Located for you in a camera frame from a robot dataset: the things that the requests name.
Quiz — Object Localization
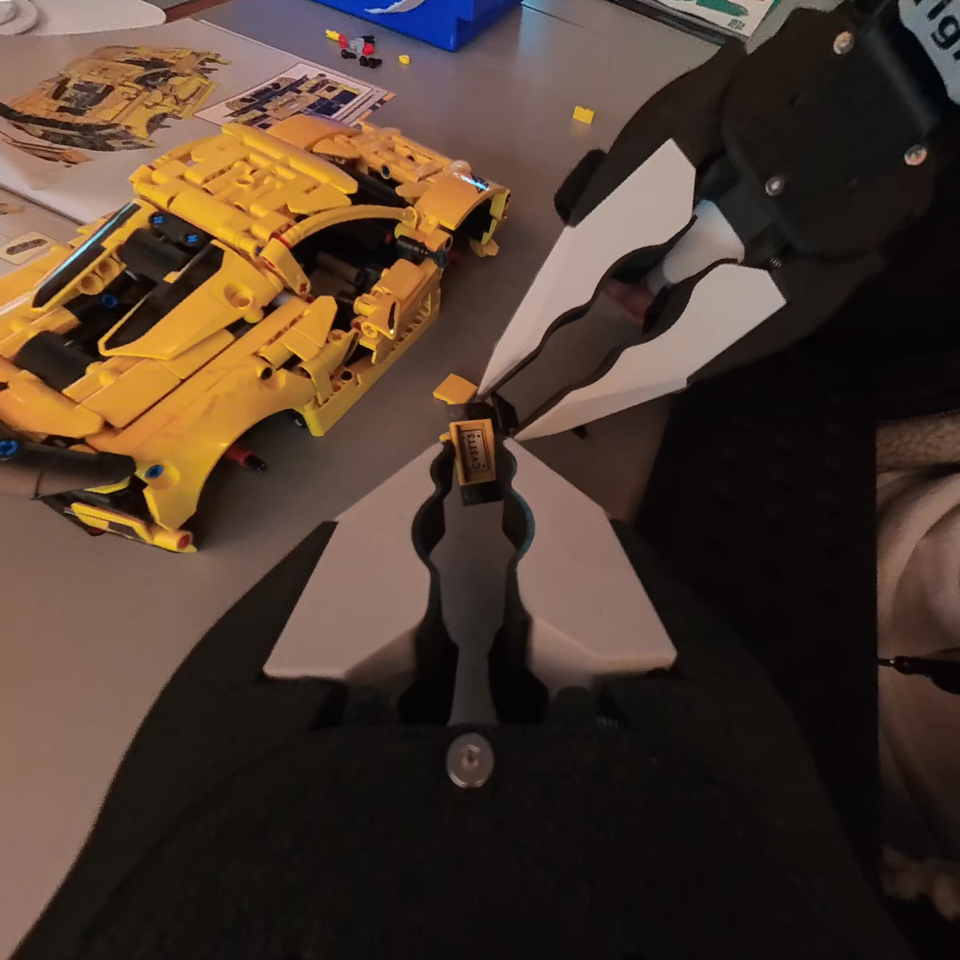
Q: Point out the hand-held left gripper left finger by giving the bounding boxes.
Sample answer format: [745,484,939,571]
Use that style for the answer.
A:
[262,442,451,685]

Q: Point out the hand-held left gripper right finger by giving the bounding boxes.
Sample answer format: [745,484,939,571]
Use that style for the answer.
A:
[501,438,678,689]

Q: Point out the blue plastic bin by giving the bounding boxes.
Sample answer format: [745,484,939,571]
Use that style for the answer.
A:
[311,0,525,54]

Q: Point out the yellow toy brick car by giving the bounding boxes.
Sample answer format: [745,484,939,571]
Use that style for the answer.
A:
[0,112,514,555]

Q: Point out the black strap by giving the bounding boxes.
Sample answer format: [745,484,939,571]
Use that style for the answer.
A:
[877,654,960,696]

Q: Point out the person's right hand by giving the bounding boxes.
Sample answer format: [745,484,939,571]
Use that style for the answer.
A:
[603,279,659,318]

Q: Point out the small yellow black brick assembly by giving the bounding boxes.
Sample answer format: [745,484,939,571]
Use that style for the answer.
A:
[446,399,520,508]

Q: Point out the green white printed sheet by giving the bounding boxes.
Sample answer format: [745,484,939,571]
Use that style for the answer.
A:
[645,0,783,40]

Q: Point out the small loose red black pieces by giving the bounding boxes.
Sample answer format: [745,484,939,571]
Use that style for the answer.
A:
[325,28,383,68]

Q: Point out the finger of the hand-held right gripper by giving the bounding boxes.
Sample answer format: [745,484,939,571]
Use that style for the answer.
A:
[513,259,788,442]
[476,139,700,399]

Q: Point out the grey desk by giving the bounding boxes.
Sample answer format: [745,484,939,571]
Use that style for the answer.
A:
[0,0,751,954]

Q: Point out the instruction booklet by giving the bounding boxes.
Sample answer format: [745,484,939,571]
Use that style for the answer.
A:
[0,15,396,226]

